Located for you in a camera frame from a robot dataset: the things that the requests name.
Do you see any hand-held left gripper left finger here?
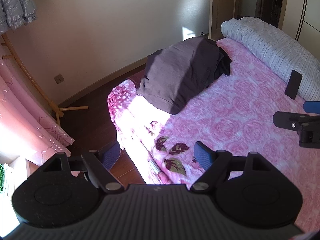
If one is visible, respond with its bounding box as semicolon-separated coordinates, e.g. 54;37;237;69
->
44;142;126;194

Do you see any black garment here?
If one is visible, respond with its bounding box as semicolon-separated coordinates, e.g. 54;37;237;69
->
205;39;232;88

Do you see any grey puffer jacket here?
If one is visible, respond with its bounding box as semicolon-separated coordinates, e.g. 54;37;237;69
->
0;0;38;34

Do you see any green cloth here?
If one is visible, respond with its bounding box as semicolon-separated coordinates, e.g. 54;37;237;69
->
0;164;7;193

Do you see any black phone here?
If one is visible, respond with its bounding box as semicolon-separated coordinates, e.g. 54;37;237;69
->
284;70;303;99

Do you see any brown long-sleeved shirt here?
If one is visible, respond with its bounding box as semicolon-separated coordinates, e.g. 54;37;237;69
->
137;37;227;115

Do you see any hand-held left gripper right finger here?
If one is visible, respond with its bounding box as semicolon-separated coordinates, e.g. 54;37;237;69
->
190;141;273;194

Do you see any silver metal tube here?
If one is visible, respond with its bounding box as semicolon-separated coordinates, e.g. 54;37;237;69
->
149;160;163;176

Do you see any wooden coat rack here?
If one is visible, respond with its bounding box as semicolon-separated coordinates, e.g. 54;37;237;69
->
0;34;89;127

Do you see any grey striped quilt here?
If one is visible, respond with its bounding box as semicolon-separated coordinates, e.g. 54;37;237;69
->
221;17;320;101

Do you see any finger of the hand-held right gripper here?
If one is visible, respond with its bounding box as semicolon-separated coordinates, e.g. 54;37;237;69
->
303;101;320;112
273;111;320;148

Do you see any dark wooden door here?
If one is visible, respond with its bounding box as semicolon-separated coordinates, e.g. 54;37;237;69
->
255;0;288;28

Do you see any light wooden door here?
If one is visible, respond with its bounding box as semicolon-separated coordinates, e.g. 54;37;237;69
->
208;0;241;40

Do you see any pink floral blanket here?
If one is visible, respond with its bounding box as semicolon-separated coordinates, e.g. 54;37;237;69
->
107;37;320;233

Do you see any pink curtain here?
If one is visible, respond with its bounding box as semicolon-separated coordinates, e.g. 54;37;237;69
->
0;57;75;161

